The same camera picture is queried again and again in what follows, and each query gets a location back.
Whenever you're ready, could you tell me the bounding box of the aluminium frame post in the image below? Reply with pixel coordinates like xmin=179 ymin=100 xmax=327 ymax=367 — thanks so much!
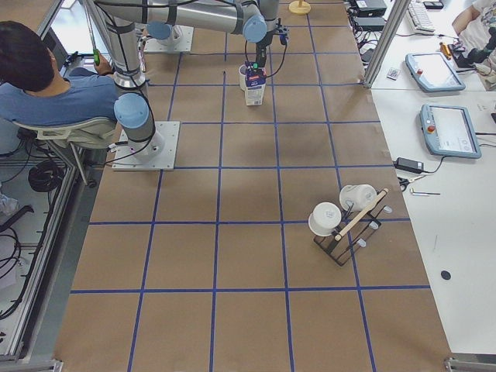
xmin=363 ymin=0 xmax=410 ymax=88

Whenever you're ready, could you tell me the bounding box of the teach pendant far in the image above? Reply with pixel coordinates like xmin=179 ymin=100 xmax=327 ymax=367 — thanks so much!
xmin=405 ymin=52 xmax=466 ymax=92

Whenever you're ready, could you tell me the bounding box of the black power adapter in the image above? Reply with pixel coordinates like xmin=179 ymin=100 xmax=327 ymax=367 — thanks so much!
xmin=393 ymin=157 xmax=424 ymax=174

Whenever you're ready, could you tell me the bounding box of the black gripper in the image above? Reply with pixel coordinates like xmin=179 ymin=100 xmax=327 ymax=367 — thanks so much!
xmin=256 ymin=18 xmax=289 ymax=68

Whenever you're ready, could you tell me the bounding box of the office chair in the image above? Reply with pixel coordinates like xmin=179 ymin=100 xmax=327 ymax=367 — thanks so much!
xmin=12 ymin=117 xmax=116 ymax=188

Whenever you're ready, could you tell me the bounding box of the person in blue shirt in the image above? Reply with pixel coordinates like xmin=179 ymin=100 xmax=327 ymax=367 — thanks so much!
xmin=1 ymin=21 xmax=118 ymax=126

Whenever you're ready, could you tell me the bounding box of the black wire mug rack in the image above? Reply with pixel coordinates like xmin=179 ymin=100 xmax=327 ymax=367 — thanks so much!
xmin=313 ymin=188 xmax=392 ymax=267

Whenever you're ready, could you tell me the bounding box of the green white stick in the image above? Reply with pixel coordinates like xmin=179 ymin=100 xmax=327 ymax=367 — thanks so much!
xmin=85 ymin=9 xmax=100 ymax=66

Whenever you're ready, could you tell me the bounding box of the wooden mug tree stand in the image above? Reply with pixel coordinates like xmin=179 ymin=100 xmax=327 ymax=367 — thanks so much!
xmin=288 ymin=0 xmax=312 ymax=15

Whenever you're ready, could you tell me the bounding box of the white ribbed mug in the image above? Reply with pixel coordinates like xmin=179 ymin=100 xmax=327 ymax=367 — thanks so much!
xmin=238 ymin=64 xmax=246 ymax=91

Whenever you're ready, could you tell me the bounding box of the white mug on rack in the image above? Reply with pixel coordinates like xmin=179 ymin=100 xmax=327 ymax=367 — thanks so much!
xmin=308 ymin=201 xmax=342 ymax=237
xmin=339 ymin=184 xmax=377 ymax=212

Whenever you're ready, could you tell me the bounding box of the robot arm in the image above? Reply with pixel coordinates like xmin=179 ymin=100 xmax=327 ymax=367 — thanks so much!
xmin=93 ymin=1 xmax=288 ymax=155
xmin=146 ymin=22 xmax=183 ymax=46

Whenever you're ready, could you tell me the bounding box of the blue white milk carton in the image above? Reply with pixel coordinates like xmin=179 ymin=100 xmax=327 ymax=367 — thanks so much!
xmin=244 ymin=61 xmax=267 ymax=106

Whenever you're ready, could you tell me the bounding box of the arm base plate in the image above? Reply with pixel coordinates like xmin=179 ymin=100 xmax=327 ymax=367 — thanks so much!
xmin=110 ymin=121 xmax=181 ymax=171
xmin=144 ymin=23 xmax=194 ymax=53

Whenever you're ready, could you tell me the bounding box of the teach pendant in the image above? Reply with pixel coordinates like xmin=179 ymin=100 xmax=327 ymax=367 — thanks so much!
xmin=419 ymin=104 xmax=481 ymax=159
xmin=405 ymin=52 xmax=466 ymax=92

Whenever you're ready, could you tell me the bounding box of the teach pendant near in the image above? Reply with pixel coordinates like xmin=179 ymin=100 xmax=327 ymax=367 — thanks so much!
xmin=419 ymin=104 xmax=481 ymax=159

